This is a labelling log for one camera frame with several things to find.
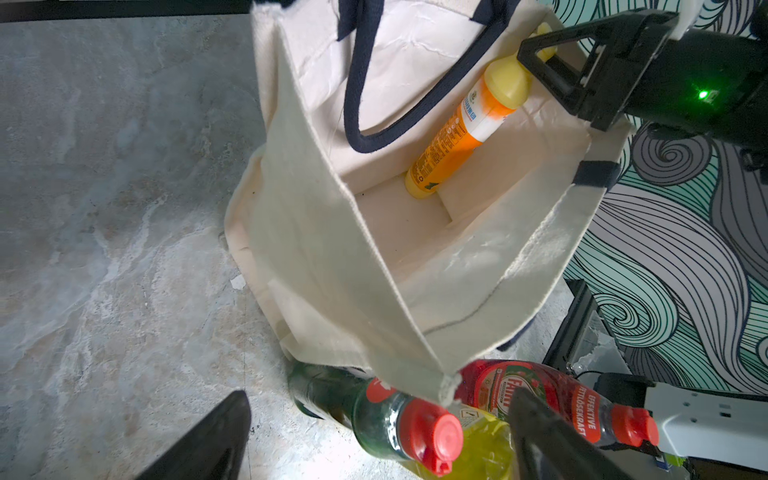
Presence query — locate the dark green bottle red cap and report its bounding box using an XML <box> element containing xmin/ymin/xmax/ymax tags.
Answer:
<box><xmin>288</xmin><ymin>362</ymin><xmax>464</xmax><ymax>478</ymax></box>

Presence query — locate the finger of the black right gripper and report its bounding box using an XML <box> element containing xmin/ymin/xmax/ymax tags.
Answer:
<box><xmin>517</xmin><ymin>19</ymin><xmax>606</xmax><ymax>114</ymax></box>

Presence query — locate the cream canvas shopping bag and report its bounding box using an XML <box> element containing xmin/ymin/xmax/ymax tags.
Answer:
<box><xmin>225</xmin><ymin>1</ymin><xmax>630</xmax><ymax>405</ymax></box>

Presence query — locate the yellow-green soap bottle red cap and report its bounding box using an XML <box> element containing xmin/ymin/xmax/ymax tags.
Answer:
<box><xmin>442</xmin><ymin>403</ymin><xmax>519</xmax><ymax>480</ymax></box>

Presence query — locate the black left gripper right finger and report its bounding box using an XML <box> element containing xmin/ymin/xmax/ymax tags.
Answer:
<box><xmin>507</xmin><ymin>386</ymin><xmax>636</xmax><ymax>479</ymax></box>

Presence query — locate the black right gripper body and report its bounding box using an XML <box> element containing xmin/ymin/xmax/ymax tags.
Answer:
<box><xmin>577</xmin><ymin>8</ymin><xmax>767</xmax><ymax>147</ymax></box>

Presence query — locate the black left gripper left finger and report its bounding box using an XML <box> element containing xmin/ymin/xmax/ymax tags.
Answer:
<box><xmin>137</xmin><ymin>390</ymin><xmax>251</xmax><ymax>480</ymax></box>

